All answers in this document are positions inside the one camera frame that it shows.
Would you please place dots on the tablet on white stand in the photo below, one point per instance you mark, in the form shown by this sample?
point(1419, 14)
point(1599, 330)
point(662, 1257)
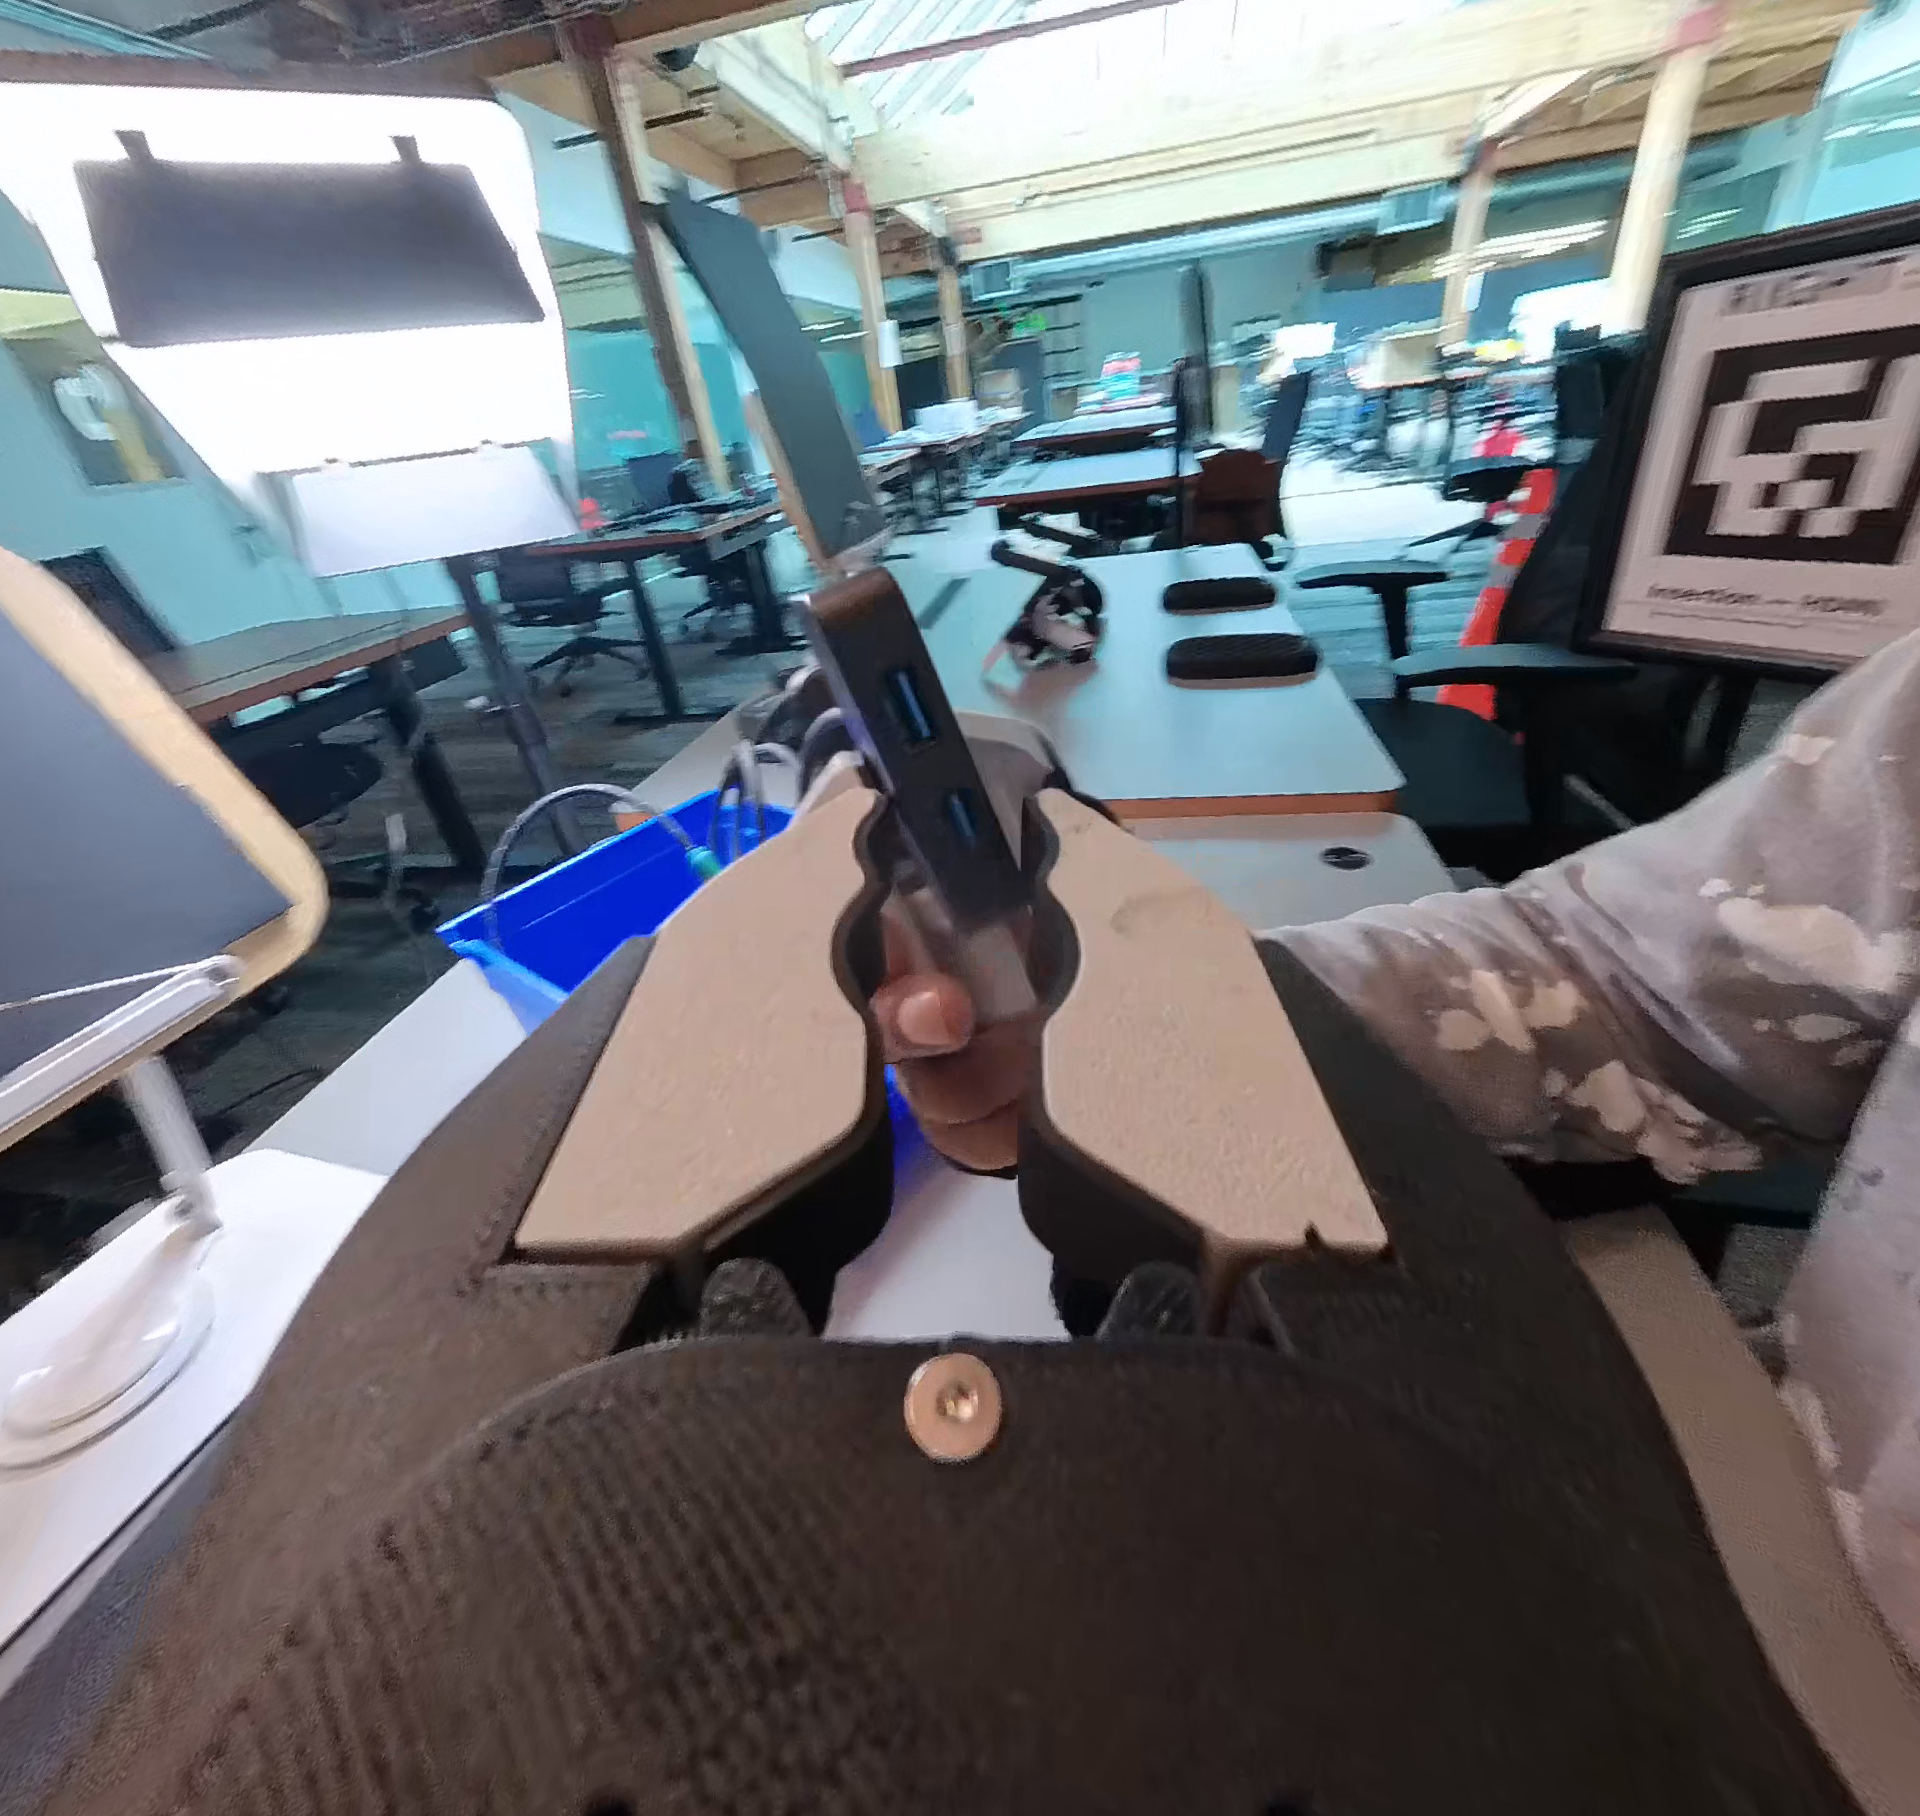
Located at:
point(90, 828)

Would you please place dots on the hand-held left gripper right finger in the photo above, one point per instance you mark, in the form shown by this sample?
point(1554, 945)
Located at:
point(1201, 1066)

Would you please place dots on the person's right forearm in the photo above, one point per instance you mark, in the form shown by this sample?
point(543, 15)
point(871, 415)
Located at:
point(1576, 975)

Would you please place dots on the black office chair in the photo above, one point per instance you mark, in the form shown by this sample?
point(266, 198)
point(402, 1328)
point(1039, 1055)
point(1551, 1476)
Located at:
point(1485, 738)

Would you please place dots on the black and white device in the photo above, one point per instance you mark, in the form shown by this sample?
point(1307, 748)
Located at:
point(1051, 609)

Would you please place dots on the blue plastic bin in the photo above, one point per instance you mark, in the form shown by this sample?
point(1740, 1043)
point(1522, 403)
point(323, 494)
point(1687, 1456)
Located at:
point(586, 900)

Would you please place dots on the person's grey hoodie torso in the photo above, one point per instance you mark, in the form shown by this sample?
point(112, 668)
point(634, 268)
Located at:
point(1860, 1321)

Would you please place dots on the wooden post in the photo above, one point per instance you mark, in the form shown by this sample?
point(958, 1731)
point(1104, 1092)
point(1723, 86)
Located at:
point(639, 241)
point(871, 316)
point(1658, 198)

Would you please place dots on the wooden top desk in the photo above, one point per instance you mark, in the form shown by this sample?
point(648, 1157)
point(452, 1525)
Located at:
point(299, 654)
point(660, 535)

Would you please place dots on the black leaning panel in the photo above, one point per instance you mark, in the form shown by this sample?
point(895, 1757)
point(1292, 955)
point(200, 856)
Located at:
point(766, 332)

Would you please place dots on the black square hub adapter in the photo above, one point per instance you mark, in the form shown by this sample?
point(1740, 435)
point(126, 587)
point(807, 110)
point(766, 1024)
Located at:
point(901, 706)

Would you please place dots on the light panel on stand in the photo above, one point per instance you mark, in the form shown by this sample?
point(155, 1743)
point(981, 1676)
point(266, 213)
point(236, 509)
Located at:
point(435, 506)

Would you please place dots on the hanging light panel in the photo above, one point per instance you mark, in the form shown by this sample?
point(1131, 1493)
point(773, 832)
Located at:
point(299, 249)

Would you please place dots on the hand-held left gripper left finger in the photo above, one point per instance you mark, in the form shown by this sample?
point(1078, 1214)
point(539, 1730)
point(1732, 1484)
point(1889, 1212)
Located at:
point(706, 1066)

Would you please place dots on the black oval pad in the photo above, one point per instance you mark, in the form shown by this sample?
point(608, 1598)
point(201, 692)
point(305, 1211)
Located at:
point(1218, 596)
point(1244, 657)

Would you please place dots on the person's right hand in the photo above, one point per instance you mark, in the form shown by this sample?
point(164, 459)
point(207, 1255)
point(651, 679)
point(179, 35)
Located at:
point(961, 1098)

